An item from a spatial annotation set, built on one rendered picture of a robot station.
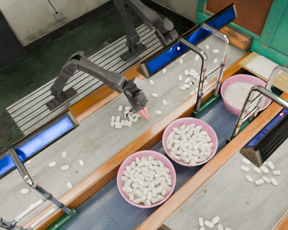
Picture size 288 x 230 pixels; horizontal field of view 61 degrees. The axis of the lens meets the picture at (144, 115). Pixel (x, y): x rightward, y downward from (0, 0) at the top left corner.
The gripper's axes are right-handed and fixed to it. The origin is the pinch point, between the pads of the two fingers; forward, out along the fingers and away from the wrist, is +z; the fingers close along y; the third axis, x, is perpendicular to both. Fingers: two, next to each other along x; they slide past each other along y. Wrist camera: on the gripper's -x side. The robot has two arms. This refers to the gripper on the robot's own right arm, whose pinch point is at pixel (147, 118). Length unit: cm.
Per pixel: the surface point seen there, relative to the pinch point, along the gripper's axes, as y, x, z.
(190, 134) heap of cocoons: 10.7, -12.1, 17.6
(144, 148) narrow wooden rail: -11.6, -4.2, 10.3
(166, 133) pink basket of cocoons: 1.8, -7.6, 10.3
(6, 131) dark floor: -75, 137, -45
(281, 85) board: 67, -24, 25
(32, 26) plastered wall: 7, 175, -132
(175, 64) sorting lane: 41.2, 15.1, -14.7
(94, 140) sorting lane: -27.9, 7.8, -6.3
